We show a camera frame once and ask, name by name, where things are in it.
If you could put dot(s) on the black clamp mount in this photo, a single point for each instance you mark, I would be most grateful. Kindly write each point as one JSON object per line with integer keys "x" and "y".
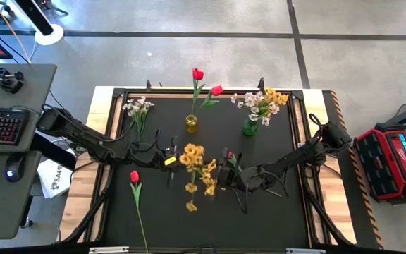
{"x": 11, "y": 84}

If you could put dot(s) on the black table edge clamp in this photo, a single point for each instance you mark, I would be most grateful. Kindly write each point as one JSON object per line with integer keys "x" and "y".
{"x": 149, "y": 85}
{"x": 261, "y": 85}

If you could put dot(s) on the black post white round base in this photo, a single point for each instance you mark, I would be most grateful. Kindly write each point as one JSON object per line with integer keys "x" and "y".
{"x": 49, "y": 35}

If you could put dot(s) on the silver metal bracket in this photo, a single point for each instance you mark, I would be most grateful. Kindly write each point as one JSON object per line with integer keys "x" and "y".
{"x": 305, "y": 251}
{"x": 108, "y": 250}

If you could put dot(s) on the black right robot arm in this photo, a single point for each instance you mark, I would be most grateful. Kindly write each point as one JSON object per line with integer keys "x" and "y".
{"x": 294, "y": 157}

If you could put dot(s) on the green glass vase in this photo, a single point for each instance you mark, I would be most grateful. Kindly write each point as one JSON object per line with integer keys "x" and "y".
{"x": 250, "y": 128}

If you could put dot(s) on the white printed paper bag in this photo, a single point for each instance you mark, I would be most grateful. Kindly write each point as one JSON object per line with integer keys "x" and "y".
{"x": 53, "y": 180}

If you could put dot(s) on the red black power station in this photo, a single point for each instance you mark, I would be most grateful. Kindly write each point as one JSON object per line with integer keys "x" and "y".
{"x": 382, "y": 162}

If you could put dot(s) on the black ramp hazard striped edge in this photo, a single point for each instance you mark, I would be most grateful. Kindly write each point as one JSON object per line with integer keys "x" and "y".
{"x": 330, "y": 106}

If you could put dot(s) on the black computer mouse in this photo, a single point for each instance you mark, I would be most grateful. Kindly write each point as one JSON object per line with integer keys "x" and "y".
{"x": 14, "y": 166}

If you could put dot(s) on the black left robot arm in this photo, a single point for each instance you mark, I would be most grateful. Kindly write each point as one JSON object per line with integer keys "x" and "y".
{"x": 93, "y": 143}

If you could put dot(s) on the black aluminium table frame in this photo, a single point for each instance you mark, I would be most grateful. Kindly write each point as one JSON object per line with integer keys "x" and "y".
{"x": 118, "y": 93}

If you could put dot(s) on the white artificial flower bunch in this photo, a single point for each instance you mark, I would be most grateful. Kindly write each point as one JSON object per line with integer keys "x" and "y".
{"x": 137, "y": 106}
{"x": 250, "y": 100}

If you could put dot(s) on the black desk leg beam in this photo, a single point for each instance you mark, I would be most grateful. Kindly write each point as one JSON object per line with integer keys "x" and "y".
{"x": 53, "y": 153}

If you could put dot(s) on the yellow glass vase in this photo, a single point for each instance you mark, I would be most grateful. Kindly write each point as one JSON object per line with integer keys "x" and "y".
{"x": 191, "y": 124}

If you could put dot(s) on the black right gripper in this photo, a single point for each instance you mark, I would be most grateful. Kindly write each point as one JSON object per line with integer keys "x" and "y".
{"x": 231, "y": 177}

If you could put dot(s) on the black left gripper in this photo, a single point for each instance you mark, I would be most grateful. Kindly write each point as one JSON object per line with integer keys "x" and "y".
{"x": 162, "y": 160}

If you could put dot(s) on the yellow artificial flower bunch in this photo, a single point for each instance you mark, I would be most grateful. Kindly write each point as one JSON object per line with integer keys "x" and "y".
{"x": 190, "y": 150}
{"x": 275, "y": 97}

